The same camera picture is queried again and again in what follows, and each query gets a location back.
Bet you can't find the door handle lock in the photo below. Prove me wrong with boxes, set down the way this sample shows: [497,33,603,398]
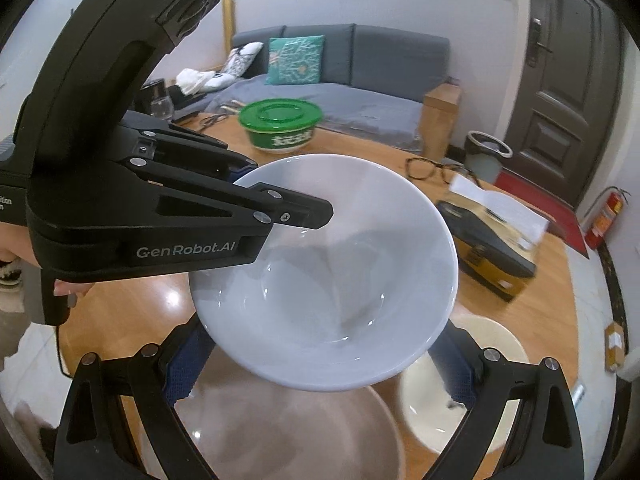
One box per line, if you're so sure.
[527,19,553,68]

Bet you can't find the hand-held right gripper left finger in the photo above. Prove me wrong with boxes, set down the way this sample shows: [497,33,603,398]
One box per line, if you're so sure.
[52,320,216,480]

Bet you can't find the white patterned cushion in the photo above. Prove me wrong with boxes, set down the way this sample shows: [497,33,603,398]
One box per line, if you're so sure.
[218,42,264,78]

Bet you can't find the white cloth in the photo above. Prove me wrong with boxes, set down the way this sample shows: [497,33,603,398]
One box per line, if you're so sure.
[177,67,238,95]

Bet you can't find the grey sofa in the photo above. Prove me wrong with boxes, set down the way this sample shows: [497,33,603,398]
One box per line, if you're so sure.
[175,23,463,161]

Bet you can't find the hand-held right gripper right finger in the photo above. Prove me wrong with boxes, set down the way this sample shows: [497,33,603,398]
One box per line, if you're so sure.
[430,322,586,480]

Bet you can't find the green lidded food container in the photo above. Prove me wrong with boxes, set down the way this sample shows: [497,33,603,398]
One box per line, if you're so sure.
[238,99,323,155]

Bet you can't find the wooden stick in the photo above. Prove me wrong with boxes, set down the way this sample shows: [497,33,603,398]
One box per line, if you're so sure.
[223,0,237,68]

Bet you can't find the beige fuzzy clothing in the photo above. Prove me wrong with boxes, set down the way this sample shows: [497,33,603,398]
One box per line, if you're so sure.
[12,400,57,441]

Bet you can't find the red door mat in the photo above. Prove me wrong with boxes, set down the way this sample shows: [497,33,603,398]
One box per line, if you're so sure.
[492,170,592,259]

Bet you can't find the smooth white bowl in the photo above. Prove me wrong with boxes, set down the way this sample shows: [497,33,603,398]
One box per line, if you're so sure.
[189,154,459,393]

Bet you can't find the black cable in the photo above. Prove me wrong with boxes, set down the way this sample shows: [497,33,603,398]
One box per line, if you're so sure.
[54,324,70,377]

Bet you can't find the red fire extinguisher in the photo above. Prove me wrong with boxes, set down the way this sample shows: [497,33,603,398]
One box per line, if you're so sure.
[585,186,632,251]

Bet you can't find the tortoiseshell eyeglasses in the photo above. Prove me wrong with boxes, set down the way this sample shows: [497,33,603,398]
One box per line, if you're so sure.
[404,156,483,188]

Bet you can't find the black tea machine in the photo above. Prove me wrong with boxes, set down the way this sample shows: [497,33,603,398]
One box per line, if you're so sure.
[137,79,171,117]

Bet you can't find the grey trash bin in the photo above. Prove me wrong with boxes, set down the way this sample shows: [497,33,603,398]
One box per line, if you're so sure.
[464,130,514,181]

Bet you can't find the cream bowl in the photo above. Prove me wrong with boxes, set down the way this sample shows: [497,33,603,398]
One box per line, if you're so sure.
[398,314,531,456]

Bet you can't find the teal patterned cushion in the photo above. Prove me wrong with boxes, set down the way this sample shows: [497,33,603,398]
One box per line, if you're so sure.
[265,36,326,86]

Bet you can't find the tissue box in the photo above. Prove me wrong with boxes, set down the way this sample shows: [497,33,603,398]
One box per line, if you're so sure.
[436,172,551,302]

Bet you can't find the small cardboard box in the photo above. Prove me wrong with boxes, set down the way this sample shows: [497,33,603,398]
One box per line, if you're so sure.
[604,321,628,373]

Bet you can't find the person's left hand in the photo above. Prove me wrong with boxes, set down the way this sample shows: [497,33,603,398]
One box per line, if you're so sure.
[0,222,95,299]

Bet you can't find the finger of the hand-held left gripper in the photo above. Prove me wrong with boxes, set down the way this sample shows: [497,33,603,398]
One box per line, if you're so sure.
[120,110,258,182]
[122,157,334,231]

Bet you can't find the dark brown door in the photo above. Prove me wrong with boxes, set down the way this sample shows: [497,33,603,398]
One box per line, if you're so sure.
[502,0,626,208]

